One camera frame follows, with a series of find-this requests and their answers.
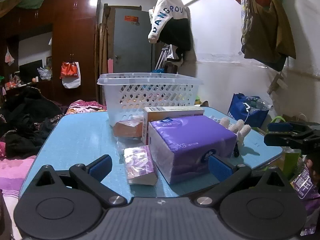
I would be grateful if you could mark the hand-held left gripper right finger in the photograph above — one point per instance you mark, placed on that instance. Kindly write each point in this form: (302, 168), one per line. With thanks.
(220, 168)

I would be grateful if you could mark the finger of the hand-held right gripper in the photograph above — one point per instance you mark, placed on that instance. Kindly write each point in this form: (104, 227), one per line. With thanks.
(282, 140)
(280, 127)

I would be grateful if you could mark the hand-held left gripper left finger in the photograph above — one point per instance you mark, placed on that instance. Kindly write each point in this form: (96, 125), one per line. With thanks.
(101, 168)

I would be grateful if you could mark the small tissue packet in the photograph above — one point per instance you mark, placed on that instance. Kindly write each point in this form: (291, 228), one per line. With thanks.
(138, 163)

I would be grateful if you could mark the purple tissue pack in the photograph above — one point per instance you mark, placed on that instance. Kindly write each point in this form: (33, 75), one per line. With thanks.
(190, 145)

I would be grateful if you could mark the white plush toy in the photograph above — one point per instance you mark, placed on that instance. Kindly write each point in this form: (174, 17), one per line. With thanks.
(241, 130)

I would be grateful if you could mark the orange packet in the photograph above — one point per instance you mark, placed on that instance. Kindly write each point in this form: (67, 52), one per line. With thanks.
(127, 128)

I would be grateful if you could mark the white and orange cardboard box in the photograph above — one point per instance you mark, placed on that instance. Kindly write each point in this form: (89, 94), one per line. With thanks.
(160, 116)

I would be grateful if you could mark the white plastic lattice basket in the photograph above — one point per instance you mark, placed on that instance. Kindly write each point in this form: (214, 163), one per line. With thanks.
(150, 92)

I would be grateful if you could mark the green paper bag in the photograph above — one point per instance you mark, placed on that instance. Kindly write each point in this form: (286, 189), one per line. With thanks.
(291, 162)

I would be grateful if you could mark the clear plastic bottle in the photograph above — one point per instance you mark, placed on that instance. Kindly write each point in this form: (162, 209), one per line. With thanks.
(261, 103)

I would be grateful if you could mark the purple printed bag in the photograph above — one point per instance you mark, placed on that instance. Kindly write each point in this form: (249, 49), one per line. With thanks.
(306, 185)

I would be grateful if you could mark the blue shopping bag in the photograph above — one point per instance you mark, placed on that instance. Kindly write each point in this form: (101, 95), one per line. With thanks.
(236, 107)

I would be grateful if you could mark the floral blanket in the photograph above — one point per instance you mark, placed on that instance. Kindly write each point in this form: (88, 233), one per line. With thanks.
(85, 106)

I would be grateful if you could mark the pink striped bedsheet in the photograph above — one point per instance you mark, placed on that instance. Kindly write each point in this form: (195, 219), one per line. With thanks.
(15, 177)

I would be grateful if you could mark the dark clothes pile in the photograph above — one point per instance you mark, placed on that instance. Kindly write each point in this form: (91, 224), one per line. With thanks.
(25, 120)

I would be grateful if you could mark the olive hanging cloth bag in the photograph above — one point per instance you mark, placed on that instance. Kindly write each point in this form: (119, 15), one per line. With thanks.
(270, 35)

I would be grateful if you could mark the pink paper sheet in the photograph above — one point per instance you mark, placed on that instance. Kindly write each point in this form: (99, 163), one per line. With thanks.
(110, 66)

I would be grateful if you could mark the orange plastic bag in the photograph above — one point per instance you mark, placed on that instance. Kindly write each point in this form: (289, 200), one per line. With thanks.
(68, 70)

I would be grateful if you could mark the small white plastic bag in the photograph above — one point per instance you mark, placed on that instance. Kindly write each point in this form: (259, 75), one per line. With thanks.
(45, 73)

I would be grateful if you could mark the wooden planks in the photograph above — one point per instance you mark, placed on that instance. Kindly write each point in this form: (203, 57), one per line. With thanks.
(103, 55)

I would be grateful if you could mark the black television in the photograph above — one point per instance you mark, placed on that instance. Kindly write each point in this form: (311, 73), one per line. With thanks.
(30, 71)

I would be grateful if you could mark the white cloth with black trim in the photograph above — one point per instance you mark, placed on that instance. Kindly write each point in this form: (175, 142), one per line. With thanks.
(176, 55)

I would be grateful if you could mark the metal crutches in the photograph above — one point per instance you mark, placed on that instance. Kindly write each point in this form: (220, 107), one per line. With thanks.
(160, 60)

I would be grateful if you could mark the grey metal door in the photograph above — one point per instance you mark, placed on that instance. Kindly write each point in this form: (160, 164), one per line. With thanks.
(130, 45)

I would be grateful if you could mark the black hanging garment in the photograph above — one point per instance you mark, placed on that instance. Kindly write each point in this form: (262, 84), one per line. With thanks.
(178, 33)

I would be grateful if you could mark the dark red wooden wardrobe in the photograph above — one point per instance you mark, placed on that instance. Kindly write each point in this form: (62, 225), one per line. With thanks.
(75, 30)

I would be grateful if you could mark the white lettered hoodie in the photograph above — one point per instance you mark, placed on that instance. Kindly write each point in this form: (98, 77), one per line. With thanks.
(165, 7)

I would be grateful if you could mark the wooden wall bracket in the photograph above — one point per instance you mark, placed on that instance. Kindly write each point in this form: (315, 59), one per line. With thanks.
(276, 83)

